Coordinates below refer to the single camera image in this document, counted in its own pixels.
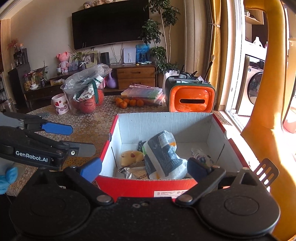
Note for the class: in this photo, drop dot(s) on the dark cabinet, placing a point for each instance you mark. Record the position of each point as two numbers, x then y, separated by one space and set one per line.
18 76

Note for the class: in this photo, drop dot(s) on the small metal cup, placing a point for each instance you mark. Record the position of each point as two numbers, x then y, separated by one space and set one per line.
58 70

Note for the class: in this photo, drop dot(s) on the white flat device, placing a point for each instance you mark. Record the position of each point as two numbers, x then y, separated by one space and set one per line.
129 55

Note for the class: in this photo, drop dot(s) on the pink strawberry mug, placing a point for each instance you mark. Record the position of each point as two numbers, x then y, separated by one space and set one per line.
59 105

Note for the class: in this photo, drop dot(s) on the red apple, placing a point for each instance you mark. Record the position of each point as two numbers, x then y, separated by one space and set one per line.
100 97
87 105

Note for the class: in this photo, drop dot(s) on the orange tangerine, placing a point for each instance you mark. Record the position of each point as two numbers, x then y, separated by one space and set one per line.
118 100
126 100
133 102
140 102
123 105

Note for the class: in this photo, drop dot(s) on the green orange desk organizer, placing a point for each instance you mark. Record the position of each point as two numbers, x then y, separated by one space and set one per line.
192 99

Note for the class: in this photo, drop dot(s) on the black speaker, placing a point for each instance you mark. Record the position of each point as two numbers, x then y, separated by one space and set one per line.
105 58

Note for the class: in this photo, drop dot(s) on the pink flowers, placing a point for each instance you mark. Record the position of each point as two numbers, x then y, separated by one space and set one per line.
15 45

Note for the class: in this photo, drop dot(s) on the black slotted metal piece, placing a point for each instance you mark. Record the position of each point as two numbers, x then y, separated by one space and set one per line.
266 171

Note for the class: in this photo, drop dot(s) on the cream photo frame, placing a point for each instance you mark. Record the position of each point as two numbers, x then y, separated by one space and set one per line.
91 58

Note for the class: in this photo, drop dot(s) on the green plant in vase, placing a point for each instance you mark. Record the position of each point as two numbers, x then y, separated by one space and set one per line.
79 55

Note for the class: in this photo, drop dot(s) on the blue picture card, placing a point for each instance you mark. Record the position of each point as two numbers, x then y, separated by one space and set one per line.
73 66

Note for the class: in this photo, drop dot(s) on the red cardboard box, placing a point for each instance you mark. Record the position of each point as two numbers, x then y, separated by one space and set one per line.
143 187

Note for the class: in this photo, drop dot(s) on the pile of small oranges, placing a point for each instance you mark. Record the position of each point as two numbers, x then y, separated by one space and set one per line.
143 93

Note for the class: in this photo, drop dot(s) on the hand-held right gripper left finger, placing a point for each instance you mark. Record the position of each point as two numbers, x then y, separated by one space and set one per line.
91 169

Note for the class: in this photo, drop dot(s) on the black television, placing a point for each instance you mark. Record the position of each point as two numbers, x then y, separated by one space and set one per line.
111 23

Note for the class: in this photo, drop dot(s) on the yellow giraffe toy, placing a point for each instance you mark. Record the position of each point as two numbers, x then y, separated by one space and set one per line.
266 115

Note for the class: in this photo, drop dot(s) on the cream floor air conditioner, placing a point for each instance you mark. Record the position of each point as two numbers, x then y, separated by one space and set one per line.
196 34

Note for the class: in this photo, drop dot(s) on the wooden television stand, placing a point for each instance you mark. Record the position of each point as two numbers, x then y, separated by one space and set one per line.
136 76

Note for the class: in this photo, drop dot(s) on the plant in dark vase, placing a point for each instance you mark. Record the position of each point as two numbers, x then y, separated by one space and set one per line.
40 75

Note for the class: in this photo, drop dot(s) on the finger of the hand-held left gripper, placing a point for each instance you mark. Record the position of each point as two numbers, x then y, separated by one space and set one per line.
57 129
81 150

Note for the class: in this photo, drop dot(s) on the yellow curtain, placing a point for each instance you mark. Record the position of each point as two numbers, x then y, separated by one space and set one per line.
217 46

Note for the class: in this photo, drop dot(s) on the yellow squishy toy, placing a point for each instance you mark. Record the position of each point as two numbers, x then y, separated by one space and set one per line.
130 158

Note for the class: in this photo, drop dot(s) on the glass snack jar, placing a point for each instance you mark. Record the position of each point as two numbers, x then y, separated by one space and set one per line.
27 83

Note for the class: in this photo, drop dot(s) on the white green snack packet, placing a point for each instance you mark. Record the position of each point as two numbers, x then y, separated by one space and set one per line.
161 157

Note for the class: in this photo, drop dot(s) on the wooden wall shelf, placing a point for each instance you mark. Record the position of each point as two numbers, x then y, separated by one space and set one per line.
254 17

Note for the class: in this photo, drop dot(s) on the tall potted tree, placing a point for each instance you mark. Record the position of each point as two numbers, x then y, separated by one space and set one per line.
161 14

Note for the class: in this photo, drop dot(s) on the black dried food bag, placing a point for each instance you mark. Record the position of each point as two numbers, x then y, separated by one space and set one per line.
141 146

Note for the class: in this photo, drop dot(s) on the washing machine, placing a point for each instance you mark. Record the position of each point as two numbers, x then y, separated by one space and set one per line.
252 85

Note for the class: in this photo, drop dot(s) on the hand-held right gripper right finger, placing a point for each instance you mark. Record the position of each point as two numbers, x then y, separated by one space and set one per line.
198 168

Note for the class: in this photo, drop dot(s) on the white printed paper bag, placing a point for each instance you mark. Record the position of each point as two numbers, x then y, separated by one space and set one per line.
87 91

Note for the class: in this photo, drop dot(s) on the clear plastic bag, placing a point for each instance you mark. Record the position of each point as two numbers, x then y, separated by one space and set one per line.
85 74

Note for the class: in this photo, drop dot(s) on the silver snack packet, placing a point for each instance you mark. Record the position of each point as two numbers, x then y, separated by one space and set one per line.
136 172

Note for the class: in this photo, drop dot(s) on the person's left hand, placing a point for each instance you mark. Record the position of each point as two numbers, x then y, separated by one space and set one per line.
8 182

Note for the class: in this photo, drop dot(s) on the purple vase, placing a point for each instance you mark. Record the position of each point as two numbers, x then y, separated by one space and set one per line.
112 81

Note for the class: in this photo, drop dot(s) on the clear glass bottle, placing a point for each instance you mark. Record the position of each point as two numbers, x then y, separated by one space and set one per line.
9 105

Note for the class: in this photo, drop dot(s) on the yellow box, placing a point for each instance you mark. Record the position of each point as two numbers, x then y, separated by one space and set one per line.
56 81

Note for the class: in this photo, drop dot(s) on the lace patterned desktop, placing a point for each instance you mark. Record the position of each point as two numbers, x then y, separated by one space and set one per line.
92 129

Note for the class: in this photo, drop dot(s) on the beige plush doll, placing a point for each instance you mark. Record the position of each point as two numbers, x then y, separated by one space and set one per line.
87 4
97 2

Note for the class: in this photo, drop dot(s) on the bunny plush toy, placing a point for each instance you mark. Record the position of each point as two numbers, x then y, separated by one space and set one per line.
201 157

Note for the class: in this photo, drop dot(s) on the pink bear figure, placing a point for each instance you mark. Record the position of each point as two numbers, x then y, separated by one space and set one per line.
63 61

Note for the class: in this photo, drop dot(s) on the clear plastic tub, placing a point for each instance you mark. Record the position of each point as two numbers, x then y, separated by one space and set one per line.
76 107

